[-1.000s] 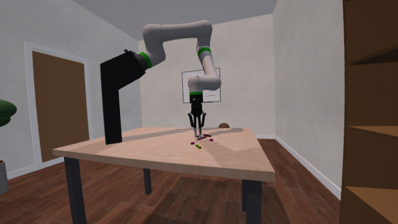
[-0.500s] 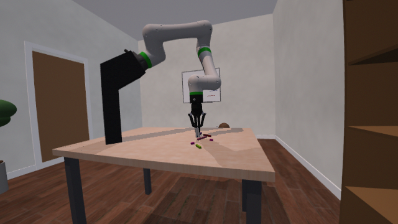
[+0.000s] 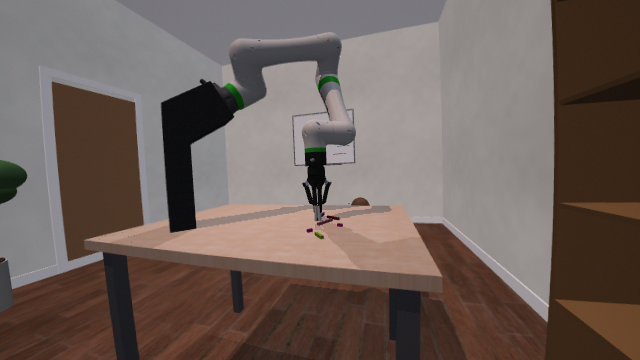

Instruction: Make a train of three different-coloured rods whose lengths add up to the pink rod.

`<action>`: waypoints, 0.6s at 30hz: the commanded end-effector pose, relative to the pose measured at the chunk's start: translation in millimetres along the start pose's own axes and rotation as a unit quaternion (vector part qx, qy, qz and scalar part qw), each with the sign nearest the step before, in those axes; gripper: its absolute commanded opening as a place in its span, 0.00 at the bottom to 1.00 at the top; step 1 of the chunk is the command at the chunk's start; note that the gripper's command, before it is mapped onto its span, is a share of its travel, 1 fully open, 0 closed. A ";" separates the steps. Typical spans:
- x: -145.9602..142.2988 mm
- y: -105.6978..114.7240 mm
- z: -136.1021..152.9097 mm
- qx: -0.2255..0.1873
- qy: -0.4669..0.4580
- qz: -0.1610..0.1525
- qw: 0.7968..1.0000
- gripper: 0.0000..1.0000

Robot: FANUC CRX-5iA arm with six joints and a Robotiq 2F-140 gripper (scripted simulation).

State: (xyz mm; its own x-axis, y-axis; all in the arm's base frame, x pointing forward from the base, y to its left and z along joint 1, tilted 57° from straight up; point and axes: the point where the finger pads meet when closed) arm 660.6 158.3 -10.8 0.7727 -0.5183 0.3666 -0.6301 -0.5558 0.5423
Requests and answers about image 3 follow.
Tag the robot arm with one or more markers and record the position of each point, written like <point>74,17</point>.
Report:
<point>249,56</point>

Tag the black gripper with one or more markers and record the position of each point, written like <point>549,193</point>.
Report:
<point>316,179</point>

